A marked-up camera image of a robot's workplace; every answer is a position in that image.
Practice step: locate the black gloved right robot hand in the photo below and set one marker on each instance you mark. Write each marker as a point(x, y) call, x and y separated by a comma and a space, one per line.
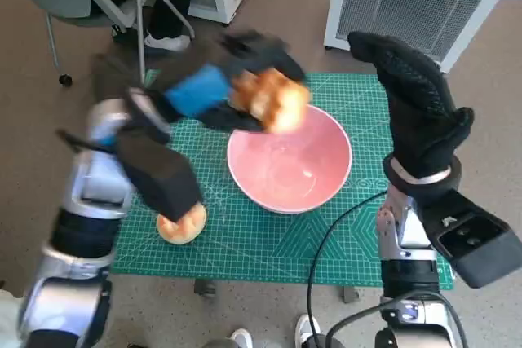
point(420, 111)

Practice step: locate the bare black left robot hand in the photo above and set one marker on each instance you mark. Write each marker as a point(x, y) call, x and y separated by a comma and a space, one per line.
point(200, 91)

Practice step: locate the rectangular toy bread loaf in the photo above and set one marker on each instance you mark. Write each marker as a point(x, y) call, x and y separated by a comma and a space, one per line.
point(277, 103)

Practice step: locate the pink bowl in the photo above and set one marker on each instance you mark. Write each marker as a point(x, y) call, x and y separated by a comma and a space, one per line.
point(285, 168)

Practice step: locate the round toy bread bun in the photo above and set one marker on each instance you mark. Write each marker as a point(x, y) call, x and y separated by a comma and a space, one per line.
point(183, 230)

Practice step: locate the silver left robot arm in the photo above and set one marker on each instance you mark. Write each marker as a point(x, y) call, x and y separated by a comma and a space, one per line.
point(98, 185)

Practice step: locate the large white mesh cabinet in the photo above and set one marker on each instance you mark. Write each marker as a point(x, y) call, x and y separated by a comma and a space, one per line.
point(408, 10)

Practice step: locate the green cutting mat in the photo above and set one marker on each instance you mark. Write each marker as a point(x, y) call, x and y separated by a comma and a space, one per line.
point(253, 242)

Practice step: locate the white shoe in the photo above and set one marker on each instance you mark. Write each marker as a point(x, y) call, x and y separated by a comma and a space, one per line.
point(305, 324)
point(241, 338)

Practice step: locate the person in white trousers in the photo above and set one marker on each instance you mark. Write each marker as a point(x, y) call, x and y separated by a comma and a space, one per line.
point(8, 315)

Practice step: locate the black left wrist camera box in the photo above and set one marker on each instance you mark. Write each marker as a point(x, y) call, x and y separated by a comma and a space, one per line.
point(163, 177)

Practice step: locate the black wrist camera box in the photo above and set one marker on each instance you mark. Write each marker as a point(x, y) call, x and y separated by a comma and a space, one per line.
point(477, 254)
point(163, 177)

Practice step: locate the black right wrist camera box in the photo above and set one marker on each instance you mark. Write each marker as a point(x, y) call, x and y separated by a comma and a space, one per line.
point(477, 254)

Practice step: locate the metal table bracket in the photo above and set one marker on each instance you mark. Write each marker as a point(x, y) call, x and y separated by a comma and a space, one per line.
point(352, 294)
point(204, 287)

